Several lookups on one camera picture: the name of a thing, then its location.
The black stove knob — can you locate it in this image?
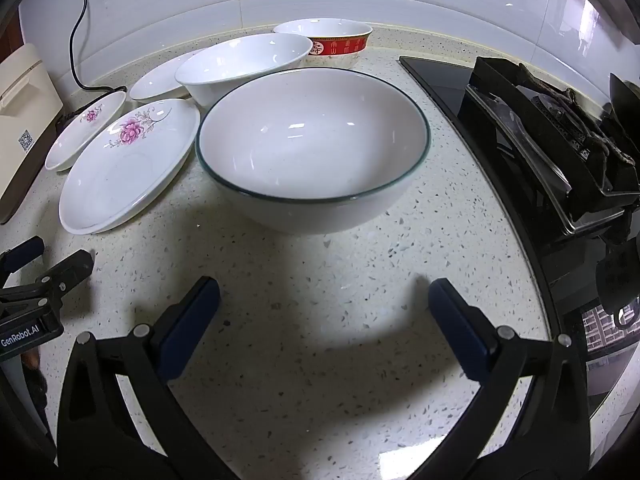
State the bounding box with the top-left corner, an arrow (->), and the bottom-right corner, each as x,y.
595,247 -> 640,332

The black glass gas stove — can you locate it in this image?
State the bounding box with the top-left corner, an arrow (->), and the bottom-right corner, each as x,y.
398,55 -> 640,426

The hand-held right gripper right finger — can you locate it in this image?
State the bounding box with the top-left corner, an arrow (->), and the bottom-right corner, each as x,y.
405,277 -> 591,480

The red patterned white bowl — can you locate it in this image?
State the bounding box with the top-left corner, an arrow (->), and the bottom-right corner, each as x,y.
272,18 -> 373,69

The cream rice cooker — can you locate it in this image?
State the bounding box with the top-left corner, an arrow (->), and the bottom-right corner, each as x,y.
0,42 -> 64,225

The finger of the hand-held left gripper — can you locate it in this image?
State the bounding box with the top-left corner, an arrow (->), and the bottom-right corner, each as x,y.
0,236 -> 45,276
0,249 -> 96,323

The plain white plate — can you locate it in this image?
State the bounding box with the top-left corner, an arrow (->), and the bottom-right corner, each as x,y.
129,49 -> 211,102

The plain white bowl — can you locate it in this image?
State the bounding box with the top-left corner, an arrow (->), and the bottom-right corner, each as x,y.
174,33 -> 314,110

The black power cable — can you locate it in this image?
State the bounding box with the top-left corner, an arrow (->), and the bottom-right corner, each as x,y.
55,0 -> 117,126

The large green-rimmed white bowl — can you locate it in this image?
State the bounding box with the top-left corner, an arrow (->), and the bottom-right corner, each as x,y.
196,67 -> 432,235

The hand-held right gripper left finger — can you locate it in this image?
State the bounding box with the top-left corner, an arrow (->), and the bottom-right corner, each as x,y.
56,276 -> 236,480

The large floral white plate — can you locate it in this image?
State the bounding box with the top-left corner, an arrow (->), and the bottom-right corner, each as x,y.
58,98 -> 201,235

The small floral white plate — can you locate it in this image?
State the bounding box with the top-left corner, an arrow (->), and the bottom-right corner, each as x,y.
44,91 -> 127,172

